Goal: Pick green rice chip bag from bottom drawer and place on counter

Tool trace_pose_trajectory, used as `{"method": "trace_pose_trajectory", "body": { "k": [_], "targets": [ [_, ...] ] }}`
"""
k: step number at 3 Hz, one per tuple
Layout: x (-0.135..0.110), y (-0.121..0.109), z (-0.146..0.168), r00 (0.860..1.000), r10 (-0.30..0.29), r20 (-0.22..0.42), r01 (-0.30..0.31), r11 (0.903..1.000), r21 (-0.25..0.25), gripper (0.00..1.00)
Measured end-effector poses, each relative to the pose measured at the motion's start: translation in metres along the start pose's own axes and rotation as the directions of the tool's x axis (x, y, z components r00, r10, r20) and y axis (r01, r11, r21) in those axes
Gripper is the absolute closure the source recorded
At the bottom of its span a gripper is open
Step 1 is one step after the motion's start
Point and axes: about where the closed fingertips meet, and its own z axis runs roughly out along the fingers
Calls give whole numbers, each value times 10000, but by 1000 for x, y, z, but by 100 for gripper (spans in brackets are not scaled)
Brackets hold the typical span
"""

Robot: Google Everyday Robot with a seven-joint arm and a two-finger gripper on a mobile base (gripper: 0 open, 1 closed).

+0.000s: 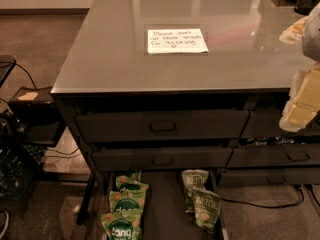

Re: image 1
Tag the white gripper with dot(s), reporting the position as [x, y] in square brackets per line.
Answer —
[312, 34]

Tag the green dang chip bag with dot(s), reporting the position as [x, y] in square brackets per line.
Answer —
[127, 200]
[134, 174]
[122, 225]
[126, 183]

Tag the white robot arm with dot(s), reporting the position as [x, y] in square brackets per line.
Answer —
[311, 36]

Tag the top right drawer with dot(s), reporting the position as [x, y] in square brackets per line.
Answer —
[265, 123]

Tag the top left drawer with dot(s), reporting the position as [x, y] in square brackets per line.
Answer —
[161, 125]

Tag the dark snack bags in drawer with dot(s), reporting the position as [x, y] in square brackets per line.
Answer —
[264, 141]

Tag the middle right drawer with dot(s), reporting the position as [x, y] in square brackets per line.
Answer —
[275, 156]

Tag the bottom right drawer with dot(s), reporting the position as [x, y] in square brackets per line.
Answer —
[288, 176]

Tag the middle left drawer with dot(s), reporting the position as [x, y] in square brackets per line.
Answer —
[161, 158]

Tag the front green Kettle chip bag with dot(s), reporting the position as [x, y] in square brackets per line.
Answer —
[207, 206]

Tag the white handwritten paper note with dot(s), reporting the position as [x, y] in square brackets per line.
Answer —
[175, 41]

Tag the dark cabinet with glass top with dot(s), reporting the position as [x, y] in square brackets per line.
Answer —
[108, 69]

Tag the black box with label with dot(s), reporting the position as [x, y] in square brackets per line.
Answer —
[37, 109]

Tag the dark crate on floor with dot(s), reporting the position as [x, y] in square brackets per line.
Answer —
[16, 172]

